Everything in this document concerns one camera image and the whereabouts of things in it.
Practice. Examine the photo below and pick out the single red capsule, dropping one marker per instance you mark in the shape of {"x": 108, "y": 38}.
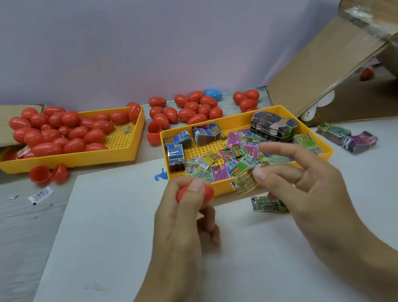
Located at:
{"x": 366, "y": 74}

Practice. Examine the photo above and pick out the blue banded leaflet bundle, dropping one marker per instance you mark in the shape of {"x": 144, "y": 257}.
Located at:
{"x": 182, "y": 138}
{"x": 176, "y": 158}
{"x": 206, "y": 134}

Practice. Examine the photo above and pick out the yellow tray with leaflets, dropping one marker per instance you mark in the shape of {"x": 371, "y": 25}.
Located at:
{"x": 206, "y": 150}

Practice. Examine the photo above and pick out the large open cardboard box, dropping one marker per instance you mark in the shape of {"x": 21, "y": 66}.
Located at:
{"x": 326, "y": 65}

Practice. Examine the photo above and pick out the white plastic object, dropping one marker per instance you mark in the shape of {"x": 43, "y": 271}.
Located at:
{"x": 309, "y": 112}

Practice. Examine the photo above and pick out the person's left thumb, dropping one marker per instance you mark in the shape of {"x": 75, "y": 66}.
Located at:
{"x": 196, "y": 199}

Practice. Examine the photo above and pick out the green banded leaflet bundle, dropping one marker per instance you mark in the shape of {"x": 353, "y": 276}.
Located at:
{"x": 333, "y": 130}

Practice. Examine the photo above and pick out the small printed leaflet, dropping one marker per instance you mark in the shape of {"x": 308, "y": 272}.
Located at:
{"x": 245, "y": 182}

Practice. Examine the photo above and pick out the open red capsule half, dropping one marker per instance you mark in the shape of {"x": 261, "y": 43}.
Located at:
{"x": 60, "y": 174}
{"x": 40, "y": 174}

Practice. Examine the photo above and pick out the pile of loose colourful leaflets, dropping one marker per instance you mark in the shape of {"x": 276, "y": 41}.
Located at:
{"x": 234, "y": 154}

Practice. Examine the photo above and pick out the white paper sheet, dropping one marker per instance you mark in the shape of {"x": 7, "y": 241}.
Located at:
{"x": 106, "y": 257}

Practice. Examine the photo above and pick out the purple banded leaflet bundle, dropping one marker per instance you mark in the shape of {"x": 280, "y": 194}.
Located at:
{"x": 360, "y": 142}

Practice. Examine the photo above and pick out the red plastic capsule half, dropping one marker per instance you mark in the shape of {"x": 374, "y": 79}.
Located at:
{"x": 208, "y": 192}

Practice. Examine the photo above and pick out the yellow tray with capsules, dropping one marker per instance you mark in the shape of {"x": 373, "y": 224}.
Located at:
{"x": 121, "y": 143}

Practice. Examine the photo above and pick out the blue plastic capsule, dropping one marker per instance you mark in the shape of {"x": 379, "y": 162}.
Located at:
{"x": 214, "y": 94}

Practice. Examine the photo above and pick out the person's left hand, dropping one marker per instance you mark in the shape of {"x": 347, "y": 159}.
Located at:
{"x": 175, "y": 233}

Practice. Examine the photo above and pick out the green folded leaflet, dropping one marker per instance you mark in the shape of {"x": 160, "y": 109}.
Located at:
{"x": 268, "y": 206}

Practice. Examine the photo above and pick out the large dark leaflet bundle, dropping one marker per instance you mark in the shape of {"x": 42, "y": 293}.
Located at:
{"x": 273, "y": 125}

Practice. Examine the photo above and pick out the person's right forearm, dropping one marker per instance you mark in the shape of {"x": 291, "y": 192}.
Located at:
{"x": 380, "y": 266}

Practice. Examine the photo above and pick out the person's right thumb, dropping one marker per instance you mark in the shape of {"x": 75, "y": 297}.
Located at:
{"x": 271, "y": 178}

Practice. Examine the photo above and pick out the pile of red capsules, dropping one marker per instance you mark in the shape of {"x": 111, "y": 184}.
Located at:
{"x": 65, "y": 132}

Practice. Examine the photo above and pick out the small white sachet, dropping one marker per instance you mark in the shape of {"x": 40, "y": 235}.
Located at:
{"x": 41, "y": 195}

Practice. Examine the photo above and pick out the scattered group of red capsules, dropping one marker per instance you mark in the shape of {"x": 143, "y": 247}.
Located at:
{"x": 192, "y": 111}

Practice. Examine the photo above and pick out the person's right hand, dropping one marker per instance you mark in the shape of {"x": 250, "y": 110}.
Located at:
{"x": 316, "y": 205}

